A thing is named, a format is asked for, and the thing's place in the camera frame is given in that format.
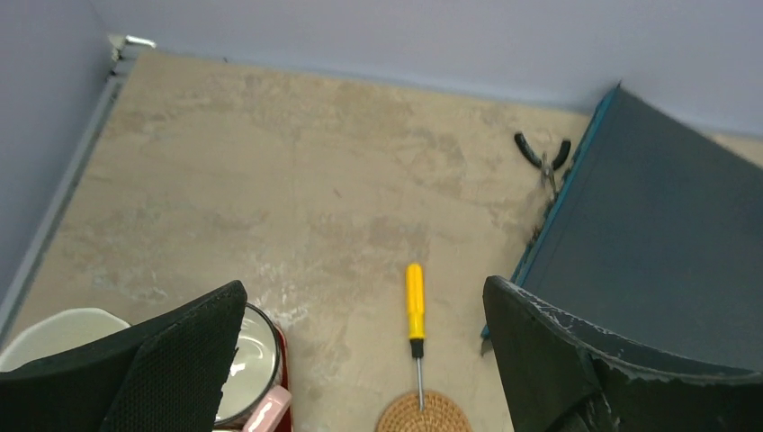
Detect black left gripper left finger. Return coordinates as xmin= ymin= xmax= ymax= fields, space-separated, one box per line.
xmin=1 ymin=281 xmax=247 ymax=431

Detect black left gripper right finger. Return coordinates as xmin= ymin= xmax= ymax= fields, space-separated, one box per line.
xmin=483 ymin=275 xmax=762 ymax=431

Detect woven cork coaster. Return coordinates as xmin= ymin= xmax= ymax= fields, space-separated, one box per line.
xmin=375 ymin=391 xmax=472 ymax=432

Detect dark flat metal box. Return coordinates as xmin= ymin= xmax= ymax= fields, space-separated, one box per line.
xmin=512 ymin=85 xmax=762 ymax=380

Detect yellow handled screwdriver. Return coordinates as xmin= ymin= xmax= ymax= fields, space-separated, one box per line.
xmin=405 ymin=263 xmax=426 ymax=412

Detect black handled pliers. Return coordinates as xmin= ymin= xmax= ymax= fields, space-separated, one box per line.
xmin=514 ymin=132 xmax=571 ymax=196

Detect aluminium table rail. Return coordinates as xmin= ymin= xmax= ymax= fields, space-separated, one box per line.
xmin=1 ymin=35 xmax=157 ymax=341

